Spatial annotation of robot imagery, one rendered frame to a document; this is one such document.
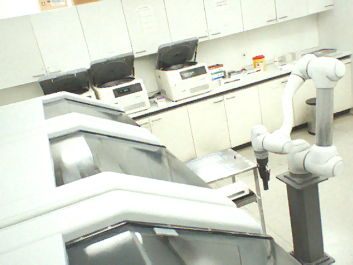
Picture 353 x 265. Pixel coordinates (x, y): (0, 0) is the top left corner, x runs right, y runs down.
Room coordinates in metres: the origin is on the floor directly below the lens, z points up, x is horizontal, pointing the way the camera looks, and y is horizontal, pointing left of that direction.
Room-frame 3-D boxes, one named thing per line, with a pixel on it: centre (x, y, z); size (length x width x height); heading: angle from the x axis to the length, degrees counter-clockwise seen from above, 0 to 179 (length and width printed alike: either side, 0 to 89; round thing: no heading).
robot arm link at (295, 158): (2.36, -0.81, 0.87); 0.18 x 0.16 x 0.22; 28
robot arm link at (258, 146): (2.16, -0.51, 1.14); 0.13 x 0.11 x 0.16; 28
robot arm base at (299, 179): (2.39, -0.80, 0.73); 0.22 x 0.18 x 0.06; 17
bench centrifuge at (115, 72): (4.56, 0.59, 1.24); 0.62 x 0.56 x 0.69; 18
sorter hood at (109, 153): (1.29, 0.21, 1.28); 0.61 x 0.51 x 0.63; 17
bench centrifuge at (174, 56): (4.81, -0.22, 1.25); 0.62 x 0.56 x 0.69; 17
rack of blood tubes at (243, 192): (2.09, -0.22, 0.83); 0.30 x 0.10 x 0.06; 107
